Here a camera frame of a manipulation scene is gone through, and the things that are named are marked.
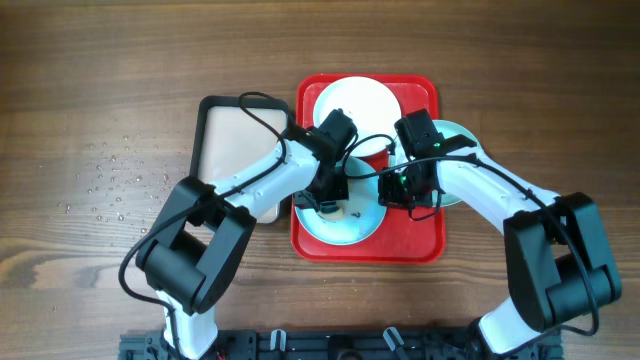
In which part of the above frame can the light blue plate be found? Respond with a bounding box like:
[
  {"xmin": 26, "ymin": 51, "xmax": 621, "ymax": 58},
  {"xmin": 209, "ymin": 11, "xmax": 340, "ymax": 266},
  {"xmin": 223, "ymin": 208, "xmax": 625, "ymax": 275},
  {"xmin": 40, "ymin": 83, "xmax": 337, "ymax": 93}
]
[
  {"xmin": 389, "ymin": 119, "xmax": 480, "ymax": 207},
  {"xmin": 295, "ymin": 157, "xmax": 386, "ymax": 246}
]

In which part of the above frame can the light blue front plate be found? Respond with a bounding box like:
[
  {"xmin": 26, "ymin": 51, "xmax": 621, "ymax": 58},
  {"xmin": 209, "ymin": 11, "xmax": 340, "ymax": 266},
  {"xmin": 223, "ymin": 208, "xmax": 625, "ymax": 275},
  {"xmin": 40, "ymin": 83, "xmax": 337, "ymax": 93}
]
[{"xmin": 295, "ymin": 157, "xmax": 386, "ymax": 246}]

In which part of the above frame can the white plate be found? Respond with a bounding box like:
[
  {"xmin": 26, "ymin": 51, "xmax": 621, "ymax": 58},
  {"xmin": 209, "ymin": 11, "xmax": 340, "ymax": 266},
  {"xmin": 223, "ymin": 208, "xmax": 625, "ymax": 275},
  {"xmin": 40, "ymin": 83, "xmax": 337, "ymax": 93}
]
[{"xmin": 313, "ymin": 76, "xmax": 402, "ymax": 140}]

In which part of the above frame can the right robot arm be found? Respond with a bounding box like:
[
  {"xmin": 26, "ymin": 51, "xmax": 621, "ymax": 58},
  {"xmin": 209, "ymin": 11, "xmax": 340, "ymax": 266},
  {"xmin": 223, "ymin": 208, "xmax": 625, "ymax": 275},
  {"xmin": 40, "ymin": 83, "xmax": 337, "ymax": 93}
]
[{"xmin": 379, "ymin": 110, "xmax": 622, "ymax": 359}]

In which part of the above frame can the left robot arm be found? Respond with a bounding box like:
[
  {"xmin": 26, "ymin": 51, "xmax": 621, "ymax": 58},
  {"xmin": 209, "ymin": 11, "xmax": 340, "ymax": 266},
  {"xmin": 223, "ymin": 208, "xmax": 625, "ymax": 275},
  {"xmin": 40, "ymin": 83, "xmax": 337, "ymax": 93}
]
[{"xmin": 125, "ymin": 110, "xmax": 357, "ymax": 359}]

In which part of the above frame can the red plastic tray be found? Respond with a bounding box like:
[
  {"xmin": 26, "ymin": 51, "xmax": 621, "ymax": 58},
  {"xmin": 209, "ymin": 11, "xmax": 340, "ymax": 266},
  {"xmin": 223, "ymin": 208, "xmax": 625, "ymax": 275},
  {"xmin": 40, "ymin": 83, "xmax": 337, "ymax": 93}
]
[{"xmin": 290, "ymin": 74, "xmax": 446, "ymax": 265}]

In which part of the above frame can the black water tray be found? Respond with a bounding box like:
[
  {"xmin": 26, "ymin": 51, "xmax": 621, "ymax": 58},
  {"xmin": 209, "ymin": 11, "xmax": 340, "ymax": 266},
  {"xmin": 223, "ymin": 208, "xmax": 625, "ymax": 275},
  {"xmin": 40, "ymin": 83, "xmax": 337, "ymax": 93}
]
[{"xmin": 189, "ymin": 96, "xmax": 289, "ymax": 201}]

